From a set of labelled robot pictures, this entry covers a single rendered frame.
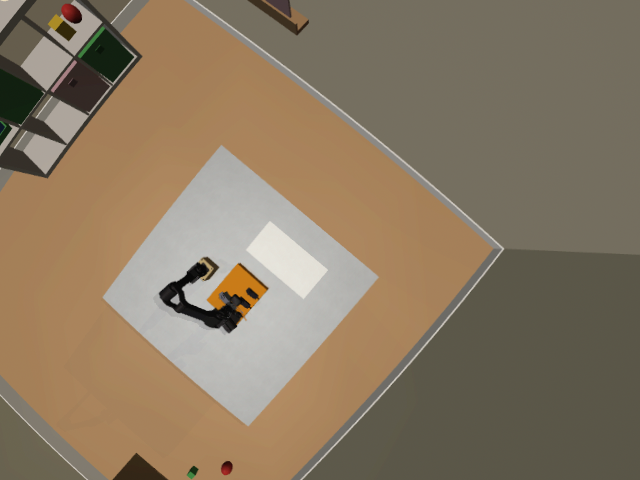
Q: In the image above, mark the orange rectangular deck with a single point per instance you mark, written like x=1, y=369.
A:
x=242, y=282

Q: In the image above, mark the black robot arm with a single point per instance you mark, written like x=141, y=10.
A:
x=214, y=318

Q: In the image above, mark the black micro servo with brown cable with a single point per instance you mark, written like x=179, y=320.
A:
x=225, y=297

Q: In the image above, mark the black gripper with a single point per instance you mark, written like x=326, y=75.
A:
x=233, y=306

